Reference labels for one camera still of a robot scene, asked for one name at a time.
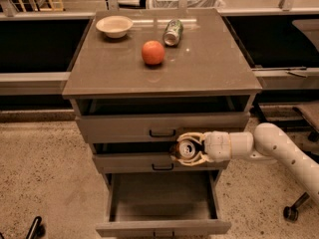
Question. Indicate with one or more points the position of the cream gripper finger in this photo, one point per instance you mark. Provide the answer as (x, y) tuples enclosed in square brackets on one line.
[(197, 137), (198, 160)]

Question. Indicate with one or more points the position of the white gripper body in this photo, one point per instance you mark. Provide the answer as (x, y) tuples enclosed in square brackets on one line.
[(217, 146)]

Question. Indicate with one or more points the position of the orange soda can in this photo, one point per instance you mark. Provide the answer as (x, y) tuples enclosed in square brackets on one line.
[(184, 149)]

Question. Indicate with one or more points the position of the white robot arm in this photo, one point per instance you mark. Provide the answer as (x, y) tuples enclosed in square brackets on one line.
[(241, 146)]

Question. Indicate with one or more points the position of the grey bottom drawer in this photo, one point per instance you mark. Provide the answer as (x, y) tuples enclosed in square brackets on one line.
[(163, 204)]

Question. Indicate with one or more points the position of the grey drawer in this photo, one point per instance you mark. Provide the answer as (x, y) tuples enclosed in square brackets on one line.
[(131, 119), (163, 204), (130, 157)]

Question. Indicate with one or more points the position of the grey drawer cabinet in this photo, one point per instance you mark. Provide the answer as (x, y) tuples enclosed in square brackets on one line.
[(206, 61)]

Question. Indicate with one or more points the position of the grey middle drawer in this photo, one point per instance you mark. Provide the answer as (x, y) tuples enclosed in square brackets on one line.
[(130, 157)]

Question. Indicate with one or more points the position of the grey top drawer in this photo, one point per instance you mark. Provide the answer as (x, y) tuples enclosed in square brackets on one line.
[(131, 119)]

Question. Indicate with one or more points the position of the green soda can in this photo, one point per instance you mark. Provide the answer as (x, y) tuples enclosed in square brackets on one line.
[(172, 32)]

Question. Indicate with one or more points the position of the black rolling chair base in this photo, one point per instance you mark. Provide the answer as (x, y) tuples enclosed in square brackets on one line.
[(270, 140)]

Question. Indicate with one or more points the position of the red orange apple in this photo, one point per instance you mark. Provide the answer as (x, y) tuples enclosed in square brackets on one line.
[(152, 52)]

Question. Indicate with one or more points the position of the white ceramic bowl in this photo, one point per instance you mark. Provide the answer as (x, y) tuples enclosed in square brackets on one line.
[(115, 26)]

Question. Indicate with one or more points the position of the black object bottom left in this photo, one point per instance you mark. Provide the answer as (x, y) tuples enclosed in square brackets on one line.
[(37, 229)]

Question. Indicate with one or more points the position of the white wire basket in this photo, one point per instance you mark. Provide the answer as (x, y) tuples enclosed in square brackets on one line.
[(173, 4)]

